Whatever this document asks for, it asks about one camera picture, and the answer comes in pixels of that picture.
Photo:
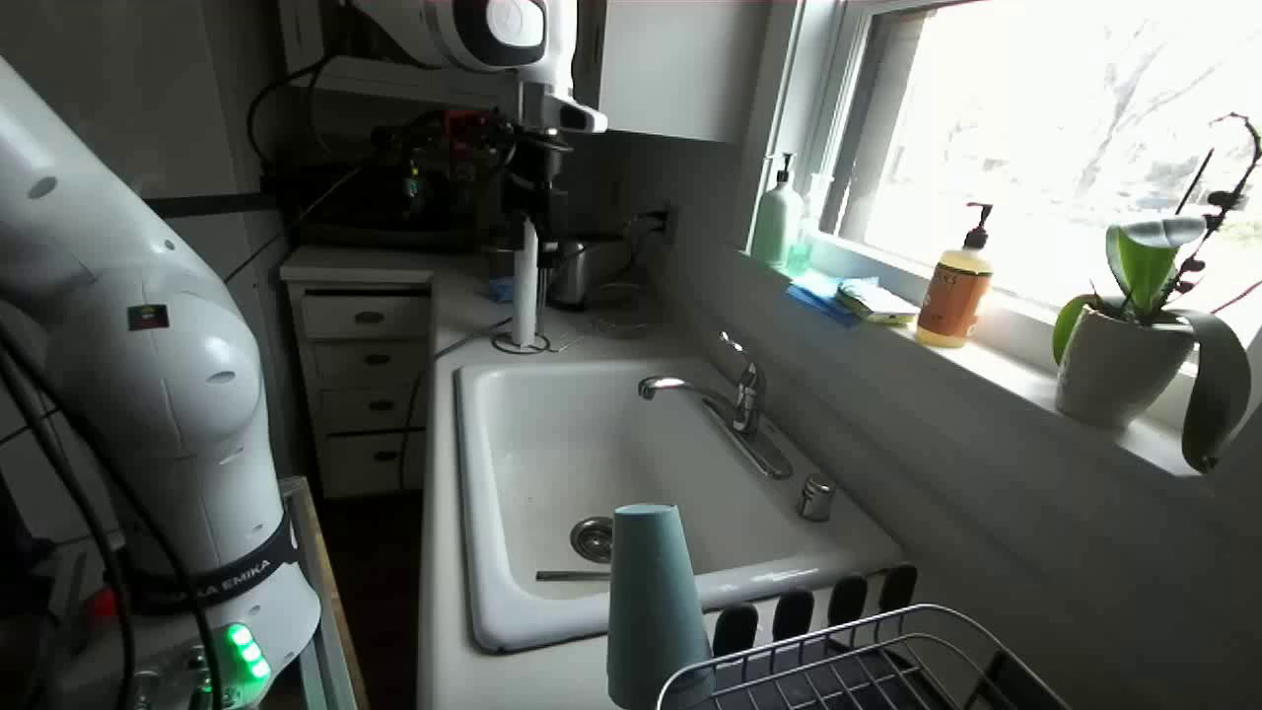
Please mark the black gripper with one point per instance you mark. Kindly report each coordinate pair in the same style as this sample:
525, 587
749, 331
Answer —
538, 173

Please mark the tall teal cup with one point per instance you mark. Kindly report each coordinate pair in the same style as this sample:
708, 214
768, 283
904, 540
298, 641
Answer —
651, 604

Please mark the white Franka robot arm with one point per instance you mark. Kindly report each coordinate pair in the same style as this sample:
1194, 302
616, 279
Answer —
132, 341

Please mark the black drying rack tray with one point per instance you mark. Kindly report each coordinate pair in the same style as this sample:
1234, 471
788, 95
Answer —
1008, 684

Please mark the small metal canister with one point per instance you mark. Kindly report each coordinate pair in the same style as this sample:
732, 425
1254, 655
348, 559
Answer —
569, 279

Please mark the white paper towel holder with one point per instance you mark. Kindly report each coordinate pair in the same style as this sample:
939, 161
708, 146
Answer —
525, 288

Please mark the dark countertop appliance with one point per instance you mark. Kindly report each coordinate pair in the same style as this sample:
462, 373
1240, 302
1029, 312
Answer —
396, 182

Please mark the white upper cabinet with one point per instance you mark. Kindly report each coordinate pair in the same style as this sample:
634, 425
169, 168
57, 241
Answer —
676, 66

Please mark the green soap bottle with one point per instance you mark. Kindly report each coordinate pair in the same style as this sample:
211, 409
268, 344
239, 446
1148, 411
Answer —
776, 224

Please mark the white drawer cabinet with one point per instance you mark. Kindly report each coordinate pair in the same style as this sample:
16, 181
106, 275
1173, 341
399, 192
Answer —
358, 379

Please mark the white kitchen sink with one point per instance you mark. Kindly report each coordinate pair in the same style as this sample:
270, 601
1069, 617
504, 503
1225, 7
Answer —
578, 446

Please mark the blue sponge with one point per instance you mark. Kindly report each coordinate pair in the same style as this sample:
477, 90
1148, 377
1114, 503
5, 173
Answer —
814, 292

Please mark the chrome sink faucet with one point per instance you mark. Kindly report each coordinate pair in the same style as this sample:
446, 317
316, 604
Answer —
745, 409

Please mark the yellow green sponge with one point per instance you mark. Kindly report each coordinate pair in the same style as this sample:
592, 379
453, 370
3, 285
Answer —
878, 302

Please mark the metal sink drain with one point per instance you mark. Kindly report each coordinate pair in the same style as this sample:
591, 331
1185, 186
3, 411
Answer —
592, 540

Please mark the chrome sink side knob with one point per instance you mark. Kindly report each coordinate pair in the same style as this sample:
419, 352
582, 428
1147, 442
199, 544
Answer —
818, 499

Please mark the amber pump soap bottle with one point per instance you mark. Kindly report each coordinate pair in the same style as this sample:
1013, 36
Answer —
955, 292

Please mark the green orchid plant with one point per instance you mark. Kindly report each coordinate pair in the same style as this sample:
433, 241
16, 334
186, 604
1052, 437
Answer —
1142, 263

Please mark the white plant pot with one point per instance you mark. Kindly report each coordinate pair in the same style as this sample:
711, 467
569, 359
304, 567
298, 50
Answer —
1119, 370

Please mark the white window frame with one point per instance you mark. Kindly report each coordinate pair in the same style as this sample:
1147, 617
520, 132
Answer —
843, 132

